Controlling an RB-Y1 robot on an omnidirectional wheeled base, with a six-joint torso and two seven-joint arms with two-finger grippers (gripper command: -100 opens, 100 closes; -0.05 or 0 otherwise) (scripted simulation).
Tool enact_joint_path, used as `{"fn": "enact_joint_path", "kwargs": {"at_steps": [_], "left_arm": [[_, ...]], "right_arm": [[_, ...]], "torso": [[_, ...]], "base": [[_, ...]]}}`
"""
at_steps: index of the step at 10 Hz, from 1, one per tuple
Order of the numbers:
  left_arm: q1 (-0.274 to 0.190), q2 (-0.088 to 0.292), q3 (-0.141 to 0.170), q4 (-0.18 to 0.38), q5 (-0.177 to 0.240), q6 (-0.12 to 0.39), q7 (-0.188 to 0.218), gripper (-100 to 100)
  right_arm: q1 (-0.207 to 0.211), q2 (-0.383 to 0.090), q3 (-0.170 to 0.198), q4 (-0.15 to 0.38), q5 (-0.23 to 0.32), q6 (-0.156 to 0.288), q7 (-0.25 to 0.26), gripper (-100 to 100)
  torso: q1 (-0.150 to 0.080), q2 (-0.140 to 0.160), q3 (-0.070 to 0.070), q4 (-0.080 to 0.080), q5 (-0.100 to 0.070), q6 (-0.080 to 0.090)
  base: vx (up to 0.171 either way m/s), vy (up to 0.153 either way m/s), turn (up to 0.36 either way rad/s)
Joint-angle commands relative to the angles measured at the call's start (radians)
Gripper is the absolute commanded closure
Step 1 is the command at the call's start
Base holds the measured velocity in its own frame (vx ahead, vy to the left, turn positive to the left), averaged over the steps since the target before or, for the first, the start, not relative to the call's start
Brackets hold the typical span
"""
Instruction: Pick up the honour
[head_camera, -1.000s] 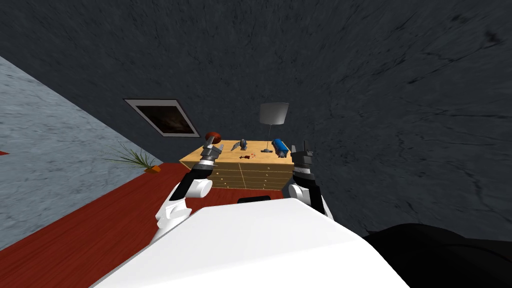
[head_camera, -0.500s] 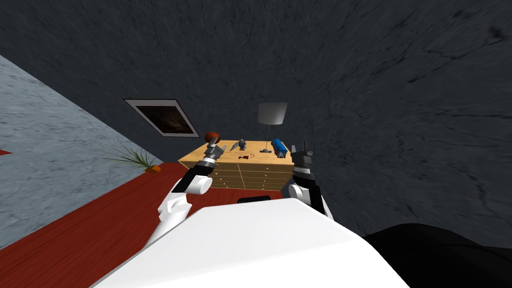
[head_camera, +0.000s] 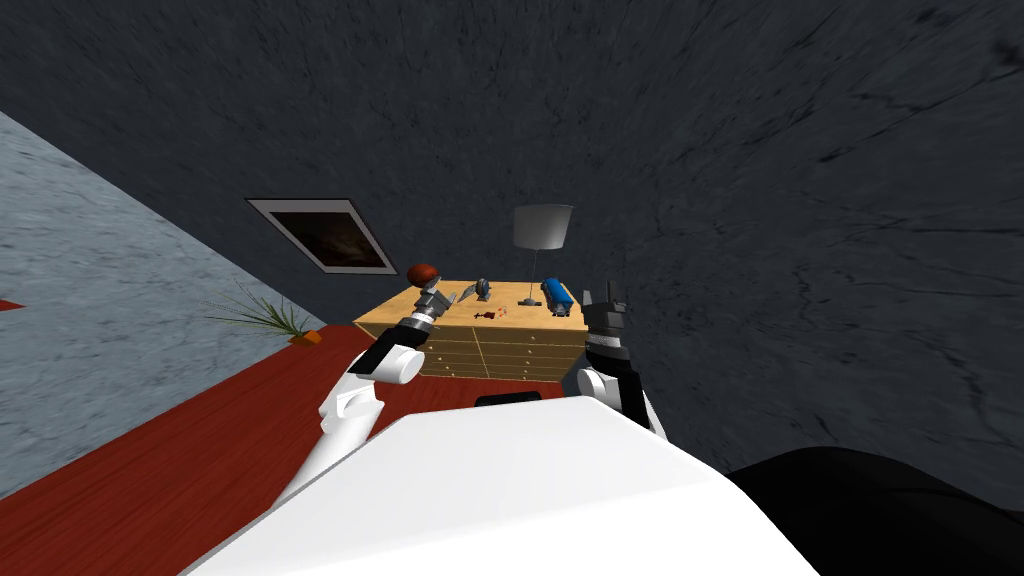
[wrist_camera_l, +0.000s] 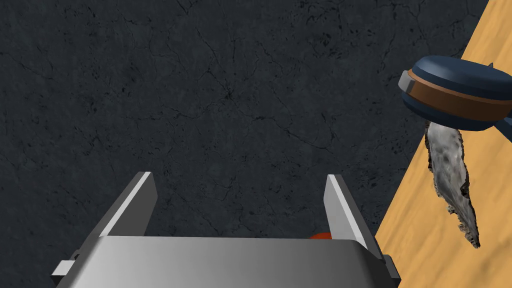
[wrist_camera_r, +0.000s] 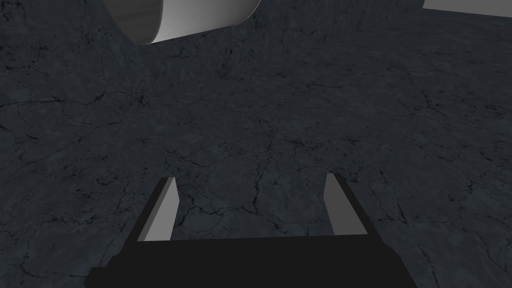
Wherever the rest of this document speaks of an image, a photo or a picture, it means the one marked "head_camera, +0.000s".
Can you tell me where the dark framed wall picture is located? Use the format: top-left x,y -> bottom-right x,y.
244,197 -> 400,277

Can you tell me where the green plant in orange pot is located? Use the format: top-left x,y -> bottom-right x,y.
205,282 -> 325,348

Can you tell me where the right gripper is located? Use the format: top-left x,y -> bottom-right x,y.
581,279 -> 629,338

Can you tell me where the blue cylindrical object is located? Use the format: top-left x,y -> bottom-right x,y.
540,277 -> 577,320

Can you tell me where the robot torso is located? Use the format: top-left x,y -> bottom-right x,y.
179,391 -> 819,576

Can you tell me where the grey table lamp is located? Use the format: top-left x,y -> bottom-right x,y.
512,203 -> 576,309

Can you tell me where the light wooden chest of drawers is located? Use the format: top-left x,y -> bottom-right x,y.
352,279 -> 592,385

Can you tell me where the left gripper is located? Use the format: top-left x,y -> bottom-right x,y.
414,275 -> 460,325

